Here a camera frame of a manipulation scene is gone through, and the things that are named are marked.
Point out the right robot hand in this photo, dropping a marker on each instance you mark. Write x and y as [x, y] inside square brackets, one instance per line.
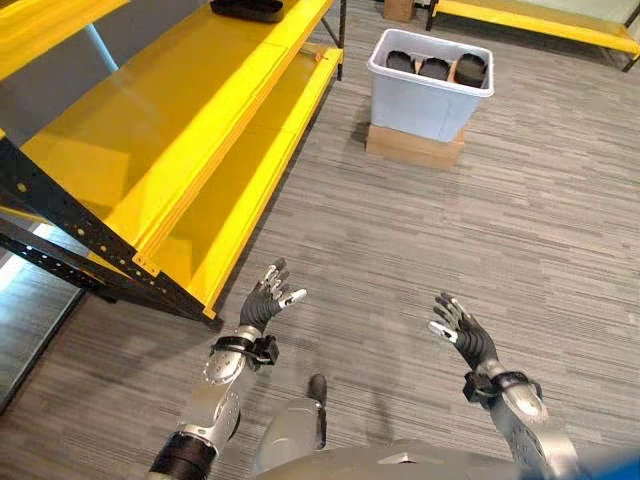
[472, 336]

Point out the silver robot leg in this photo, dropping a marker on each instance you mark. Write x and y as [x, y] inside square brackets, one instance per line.
[295, 425]

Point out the black sole-shaped part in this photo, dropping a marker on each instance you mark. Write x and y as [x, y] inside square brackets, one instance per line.
[435, 68]
[470, 70]
[247, 9]
[400, 61]

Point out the yellow metal shelf rack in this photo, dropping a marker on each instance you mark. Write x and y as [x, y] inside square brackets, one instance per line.
[540, 22]
[165, 150]

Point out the flat cardboard box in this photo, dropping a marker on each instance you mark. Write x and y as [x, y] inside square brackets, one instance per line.
[415, 147]

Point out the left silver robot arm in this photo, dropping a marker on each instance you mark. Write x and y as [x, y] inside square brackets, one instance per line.
[215, 395]

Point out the silver robot torso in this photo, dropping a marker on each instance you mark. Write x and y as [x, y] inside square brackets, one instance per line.
[390, 462]

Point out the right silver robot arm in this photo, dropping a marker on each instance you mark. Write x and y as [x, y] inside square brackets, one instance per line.
[525, 415]

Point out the small cardboard box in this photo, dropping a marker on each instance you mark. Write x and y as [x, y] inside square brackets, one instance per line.
[398, 10]

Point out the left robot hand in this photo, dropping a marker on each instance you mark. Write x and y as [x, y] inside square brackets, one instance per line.
[257, 305]

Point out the white plastic box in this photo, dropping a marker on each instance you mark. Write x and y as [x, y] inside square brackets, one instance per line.
[430, 90]

